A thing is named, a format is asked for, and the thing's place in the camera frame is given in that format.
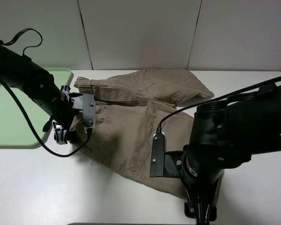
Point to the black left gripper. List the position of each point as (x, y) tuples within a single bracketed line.
[(62, 105)]

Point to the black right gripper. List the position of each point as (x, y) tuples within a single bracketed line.
[(201, 195)]

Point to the khaki shorts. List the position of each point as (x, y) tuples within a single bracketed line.
[(128, 110)]

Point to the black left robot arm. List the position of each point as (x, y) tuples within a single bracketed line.
[(38, 84)]

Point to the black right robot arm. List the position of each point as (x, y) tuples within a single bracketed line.
[(226, 134)]

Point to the green plastic tray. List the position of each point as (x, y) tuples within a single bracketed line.
[(14, 130)]

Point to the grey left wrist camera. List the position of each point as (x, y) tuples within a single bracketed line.
[(88, 112)]

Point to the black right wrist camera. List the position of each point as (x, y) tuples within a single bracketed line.
[(164, 163)]

